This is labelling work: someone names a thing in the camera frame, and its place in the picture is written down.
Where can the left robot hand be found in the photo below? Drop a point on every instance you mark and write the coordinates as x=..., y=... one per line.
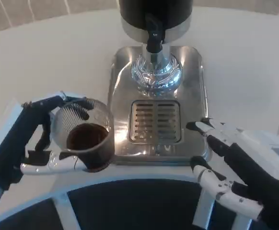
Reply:
x=17, y=134

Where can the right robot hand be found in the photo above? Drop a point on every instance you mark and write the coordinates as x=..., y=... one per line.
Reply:
x=269, y=191

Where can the clear ribbed glass cup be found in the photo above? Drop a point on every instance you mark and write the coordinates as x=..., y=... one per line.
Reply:
x=91, y=136

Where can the steel drip tray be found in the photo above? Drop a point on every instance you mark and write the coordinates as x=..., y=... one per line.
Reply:
x=120, y=95

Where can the slotted steel drip grid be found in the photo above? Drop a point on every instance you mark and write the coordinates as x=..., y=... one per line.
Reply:
x=142, y=119

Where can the black dispenser tap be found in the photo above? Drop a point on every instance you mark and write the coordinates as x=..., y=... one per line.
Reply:
x=154, y=45

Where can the black and steel drink dispenser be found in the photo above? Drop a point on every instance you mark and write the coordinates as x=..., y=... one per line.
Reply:
x=132, y=12

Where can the white curved frame, dark panels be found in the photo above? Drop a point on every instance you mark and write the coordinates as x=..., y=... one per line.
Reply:
x=61, y=204

